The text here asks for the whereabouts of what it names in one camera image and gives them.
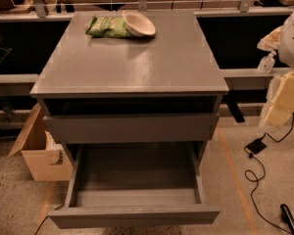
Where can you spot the padded gripper body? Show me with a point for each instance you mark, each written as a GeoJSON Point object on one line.
{"type": "Point", "coordinates": [292, 43]}

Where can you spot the grey drawer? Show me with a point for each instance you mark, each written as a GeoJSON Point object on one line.
{"type": "Point", "coordinates": [138, 184]}
{"type": "Point", "coordinates": [132, 128]}

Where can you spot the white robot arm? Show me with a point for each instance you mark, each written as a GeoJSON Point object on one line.
{"type": "Point", "coordinates": [280, 101]}

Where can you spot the grey drawer cabinet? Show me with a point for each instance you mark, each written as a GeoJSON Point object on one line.
{"type": "Point", "coordinates": [171, 72]}

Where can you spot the grey top drawer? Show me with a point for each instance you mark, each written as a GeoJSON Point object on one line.
{"type": "Point", "coordinates": [132, 128]}

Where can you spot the clear sanitizer pump bottle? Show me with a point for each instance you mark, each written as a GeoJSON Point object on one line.
{"type": "Point", "coordinates": [266, 63]}

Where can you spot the black power adapter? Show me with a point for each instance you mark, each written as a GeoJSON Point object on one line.
{"type": "Point", "coordinates": [256, 146]}

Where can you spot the black tool on floor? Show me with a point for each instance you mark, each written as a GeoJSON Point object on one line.
{"type": "Point", "coordinates": [287, 217]}

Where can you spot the white bowl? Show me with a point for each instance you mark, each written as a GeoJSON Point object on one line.
{"type": "Point", "coordinates": [138, 24]}

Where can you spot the green snack bag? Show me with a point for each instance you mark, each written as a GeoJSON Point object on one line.
{"type": "Point", "coordinates": [108, 27]}

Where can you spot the cardboard box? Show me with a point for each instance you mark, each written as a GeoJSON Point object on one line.
{"type": "Point", "coordinates": [46, 160]}

